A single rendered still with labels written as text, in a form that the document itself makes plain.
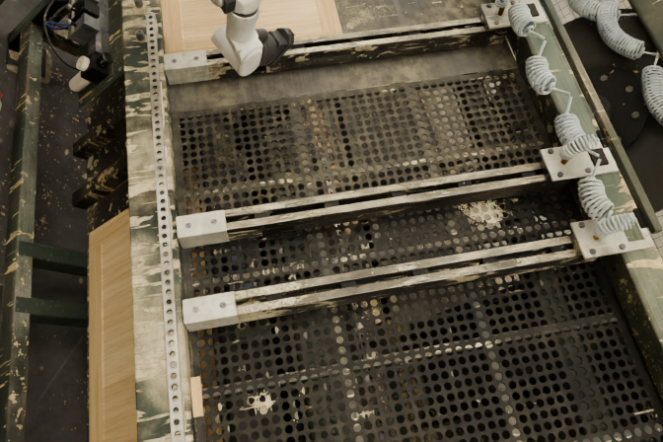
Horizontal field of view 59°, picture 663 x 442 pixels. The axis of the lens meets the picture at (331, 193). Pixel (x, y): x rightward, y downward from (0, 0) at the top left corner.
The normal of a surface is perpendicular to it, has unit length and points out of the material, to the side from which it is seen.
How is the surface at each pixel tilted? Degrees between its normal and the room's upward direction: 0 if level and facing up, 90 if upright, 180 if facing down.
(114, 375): 90
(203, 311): 50
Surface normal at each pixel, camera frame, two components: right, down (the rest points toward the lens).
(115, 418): -0.60, -0.26
